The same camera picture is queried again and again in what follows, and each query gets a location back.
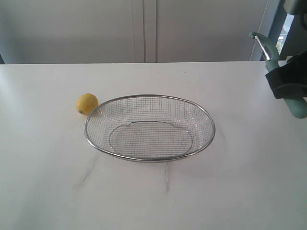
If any teal handled peeler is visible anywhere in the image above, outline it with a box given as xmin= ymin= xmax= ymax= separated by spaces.
xmin=249 ymin=32 xmax=307 ymax=119

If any oval metal wire basket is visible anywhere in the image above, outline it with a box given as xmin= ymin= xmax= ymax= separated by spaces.
xmin=84 ymin=94 xmax=216 ymax=162

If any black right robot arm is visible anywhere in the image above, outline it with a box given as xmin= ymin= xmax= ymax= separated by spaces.
xmin=265 ymin=0 xmax=307 ymax=99

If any yellow lemon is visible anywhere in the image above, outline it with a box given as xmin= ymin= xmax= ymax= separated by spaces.
xmin=76 ymin=93 xmax=99 ymax=115

